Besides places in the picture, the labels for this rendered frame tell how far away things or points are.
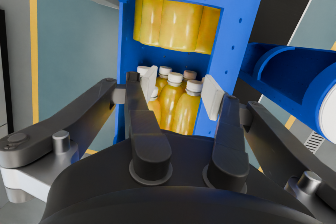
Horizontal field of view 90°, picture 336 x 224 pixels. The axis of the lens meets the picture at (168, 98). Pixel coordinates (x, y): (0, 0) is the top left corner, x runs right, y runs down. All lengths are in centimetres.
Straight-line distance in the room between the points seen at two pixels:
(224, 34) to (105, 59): 144
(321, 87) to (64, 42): 175
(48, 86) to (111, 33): 84
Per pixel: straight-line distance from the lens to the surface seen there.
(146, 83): 15
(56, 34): 185
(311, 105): 69
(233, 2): 30
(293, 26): 158
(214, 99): 16
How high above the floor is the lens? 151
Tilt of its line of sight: 69 degrees down
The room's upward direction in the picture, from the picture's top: 170 degrees counter-clockwise
